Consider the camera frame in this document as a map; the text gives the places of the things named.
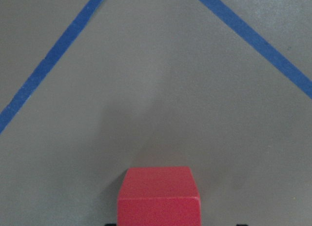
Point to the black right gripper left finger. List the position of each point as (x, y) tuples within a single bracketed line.
[(110, 224)]

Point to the red block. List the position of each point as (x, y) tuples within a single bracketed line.
[(159, 196)]

